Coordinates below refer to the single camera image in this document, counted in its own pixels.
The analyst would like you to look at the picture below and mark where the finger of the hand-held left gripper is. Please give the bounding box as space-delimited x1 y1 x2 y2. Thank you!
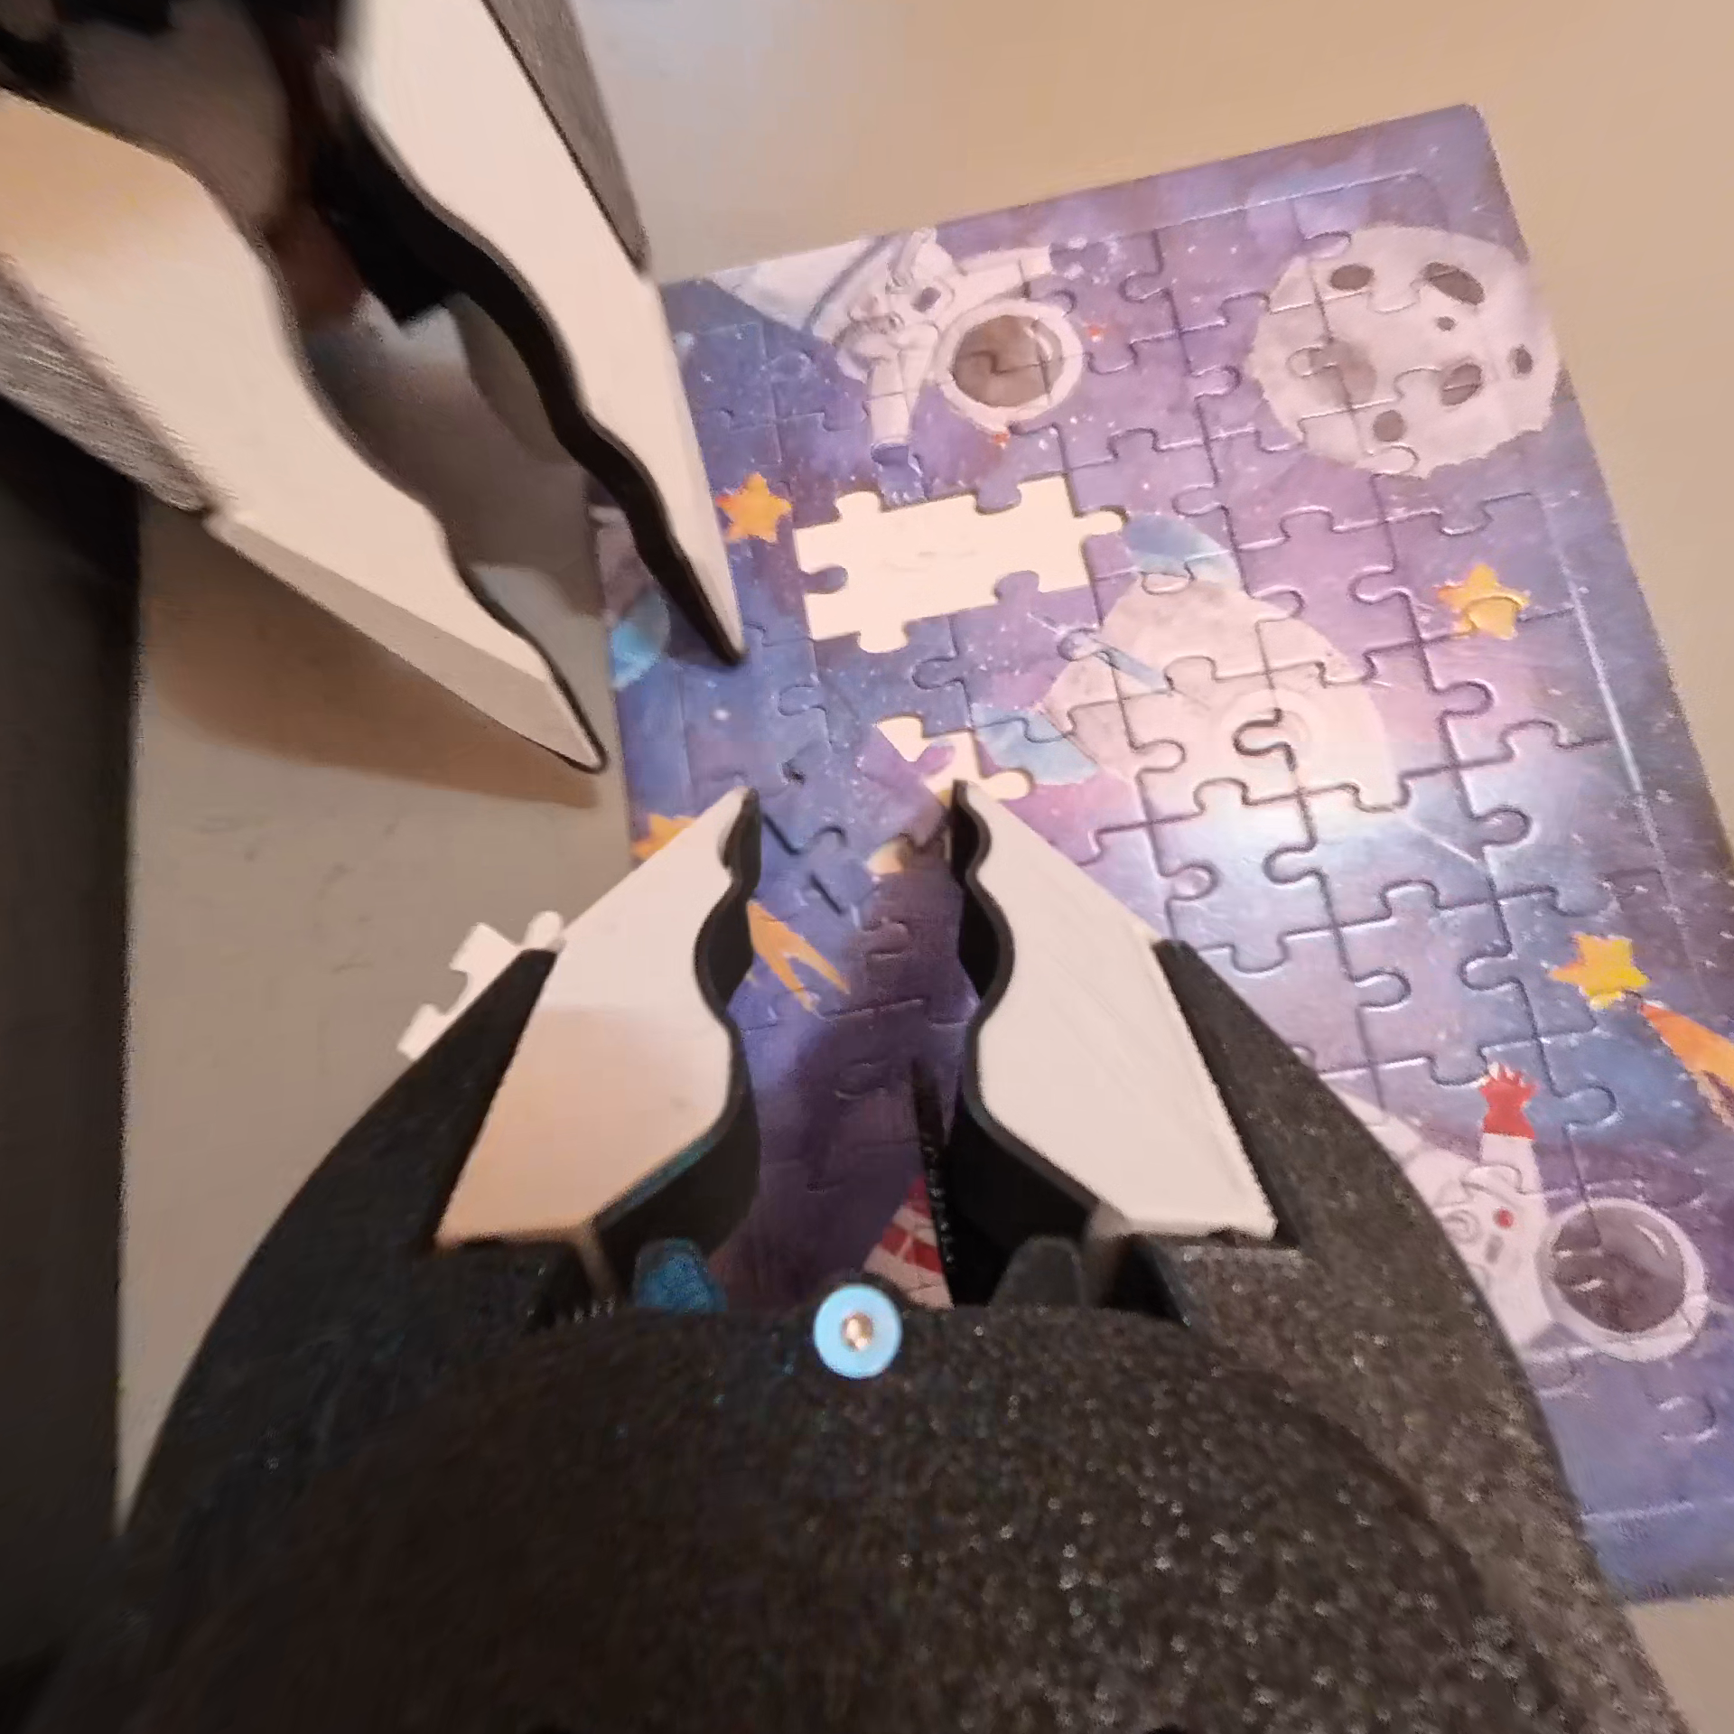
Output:
0 95 608 774
312 0 748 665

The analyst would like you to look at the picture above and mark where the white-backed jigsaw puzzle piece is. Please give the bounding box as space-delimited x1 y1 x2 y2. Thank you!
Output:
455 913 563 1044

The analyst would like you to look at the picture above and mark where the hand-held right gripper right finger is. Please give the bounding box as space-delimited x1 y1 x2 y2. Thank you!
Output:
948 782 1279 1276

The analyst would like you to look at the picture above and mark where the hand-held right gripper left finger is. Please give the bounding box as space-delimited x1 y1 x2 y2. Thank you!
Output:
436 788 763 1283

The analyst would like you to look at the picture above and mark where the space jigsaw puzzle board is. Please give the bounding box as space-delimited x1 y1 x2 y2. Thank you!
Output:
596 104 1734 1606

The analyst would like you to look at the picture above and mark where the grey desk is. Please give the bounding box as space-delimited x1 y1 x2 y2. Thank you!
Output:
115 0 1734 1734

